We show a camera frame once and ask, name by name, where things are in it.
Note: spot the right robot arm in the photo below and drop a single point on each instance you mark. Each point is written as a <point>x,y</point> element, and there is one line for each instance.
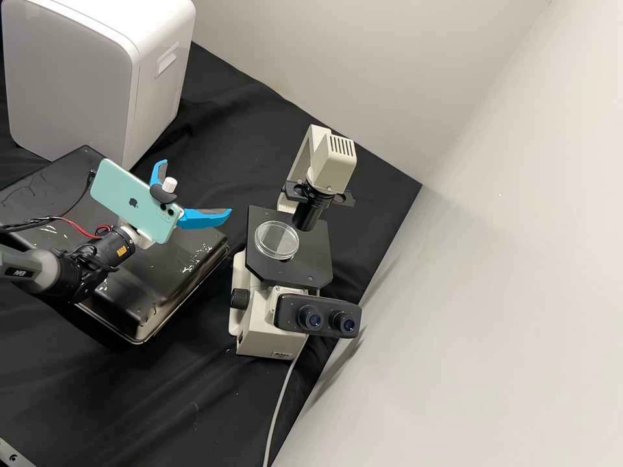
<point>58,267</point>

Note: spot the black tray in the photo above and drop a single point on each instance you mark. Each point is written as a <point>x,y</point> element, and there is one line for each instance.
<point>136,287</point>

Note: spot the cream microscope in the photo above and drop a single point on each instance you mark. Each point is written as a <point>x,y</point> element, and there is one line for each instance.
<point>292,262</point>

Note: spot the right wrist camera phone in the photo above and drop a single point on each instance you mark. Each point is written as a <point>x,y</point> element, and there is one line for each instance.
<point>134,202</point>

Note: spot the white box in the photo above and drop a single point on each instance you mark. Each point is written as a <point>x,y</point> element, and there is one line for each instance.
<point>92,73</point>

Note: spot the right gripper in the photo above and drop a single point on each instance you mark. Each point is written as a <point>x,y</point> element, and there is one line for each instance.
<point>140,236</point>

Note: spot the petri dish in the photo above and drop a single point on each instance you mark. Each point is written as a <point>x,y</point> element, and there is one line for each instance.
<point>276,238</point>

